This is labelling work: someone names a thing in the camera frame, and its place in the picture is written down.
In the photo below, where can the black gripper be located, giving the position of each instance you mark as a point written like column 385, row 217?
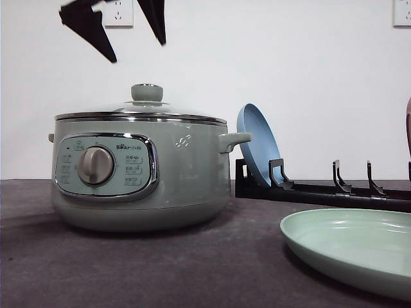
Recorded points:
column 79, row 16

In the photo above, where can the glass steamer lid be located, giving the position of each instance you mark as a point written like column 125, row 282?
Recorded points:
column 146, row 103

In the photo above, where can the green plate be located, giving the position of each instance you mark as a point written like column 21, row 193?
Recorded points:
column 368, row 249

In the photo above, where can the green electric steamer pot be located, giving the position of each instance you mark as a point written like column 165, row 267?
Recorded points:
column 141, row 172

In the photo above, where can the blue plate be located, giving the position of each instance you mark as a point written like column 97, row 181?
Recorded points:
column 263, row 145

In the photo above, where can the black plate rack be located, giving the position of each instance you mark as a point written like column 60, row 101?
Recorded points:
column 323, row 191

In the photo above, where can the white wall socket left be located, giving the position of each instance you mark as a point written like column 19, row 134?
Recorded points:
column 118, row 14

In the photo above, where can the white wall socket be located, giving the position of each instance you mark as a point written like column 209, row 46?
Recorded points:
column 118, row 14
column 402, row 13

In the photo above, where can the white wall socket right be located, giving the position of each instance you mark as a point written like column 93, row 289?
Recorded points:
column 402, row 13

